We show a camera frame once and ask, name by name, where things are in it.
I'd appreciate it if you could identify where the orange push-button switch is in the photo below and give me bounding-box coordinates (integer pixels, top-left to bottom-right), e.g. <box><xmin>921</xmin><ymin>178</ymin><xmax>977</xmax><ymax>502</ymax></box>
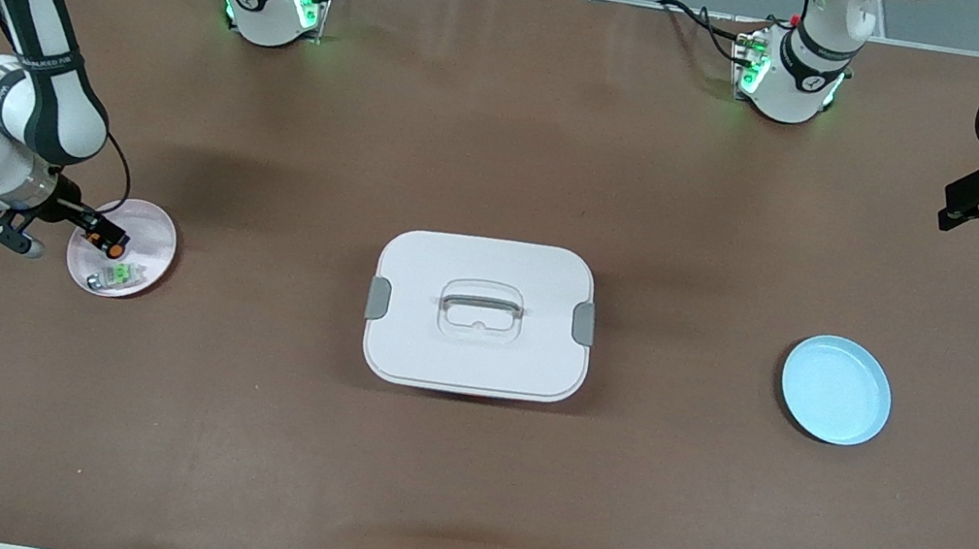
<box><xmin>86</xmin><ymin>219</ymin><xmax>133</xmax><ymax>262</ymax></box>

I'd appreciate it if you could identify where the grey box latch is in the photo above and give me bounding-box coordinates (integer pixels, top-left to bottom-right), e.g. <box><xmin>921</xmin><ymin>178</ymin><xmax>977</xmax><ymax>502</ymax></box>
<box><xmin>569</xmin><ymin>300</ymin><xmax>601</xmax><ymax>348</ymax></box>
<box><xmin>364</xmin><ymin>275</ymin><xmax>394</xmax><ymax>323</ymax></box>

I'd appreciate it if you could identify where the white lidded storage box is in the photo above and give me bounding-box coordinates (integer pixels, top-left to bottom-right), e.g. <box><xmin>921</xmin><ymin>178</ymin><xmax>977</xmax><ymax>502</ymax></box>
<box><xmin>355</xmin><ymin>218</ymin><xmax>608</xmax><ymax>415</ymax></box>

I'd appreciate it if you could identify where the green clear small connector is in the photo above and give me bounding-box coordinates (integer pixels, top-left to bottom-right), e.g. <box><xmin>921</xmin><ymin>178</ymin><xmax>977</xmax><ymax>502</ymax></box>
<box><xmin>84</xmin><ymin>255</ymin><xmax>150</xmax><ymax>299</ymax></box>

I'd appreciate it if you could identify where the pale pink round plate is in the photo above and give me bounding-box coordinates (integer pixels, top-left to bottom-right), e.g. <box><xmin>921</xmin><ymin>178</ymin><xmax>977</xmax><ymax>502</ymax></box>
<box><xmin>60</xmin><ymin>189</ymin><xmax>184</xmax><ymax>308</ymax></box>

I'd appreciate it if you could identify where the light blue round plate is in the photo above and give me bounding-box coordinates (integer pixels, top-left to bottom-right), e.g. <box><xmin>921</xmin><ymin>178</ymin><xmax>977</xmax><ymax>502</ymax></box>
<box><xmin>770</xmin><ymin>328</ymin><xmax>901</xmax><ymax>454</ymax></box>

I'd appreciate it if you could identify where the brown table mat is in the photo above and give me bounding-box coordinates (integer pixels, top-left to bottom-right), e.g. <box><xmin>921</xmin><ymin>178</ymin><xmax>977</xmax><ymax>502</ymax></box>
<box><xmin>0</xmin><ymin>0</ymin><xmax>979</xmax><ymax>549</ymax></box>

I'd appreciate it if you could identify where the black arm base cable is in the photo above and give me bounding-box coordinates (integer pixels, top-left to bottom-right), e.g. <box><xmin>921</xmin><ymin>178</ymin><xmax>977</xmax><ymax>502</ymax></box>
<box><xmin>649</xmin><ymin>0</ymin><xmax>767</xmax><ymax>68</ymax></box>

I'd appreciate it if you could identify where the grey box lid handle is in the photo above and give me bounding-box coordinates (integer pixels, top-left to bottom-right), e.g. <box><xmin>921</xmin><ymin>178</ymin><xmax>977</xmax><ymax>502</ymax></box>
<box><xmin>439</xmin><ymin>285</ymin><xmax>528</xmax><ymax>325</ymax></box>

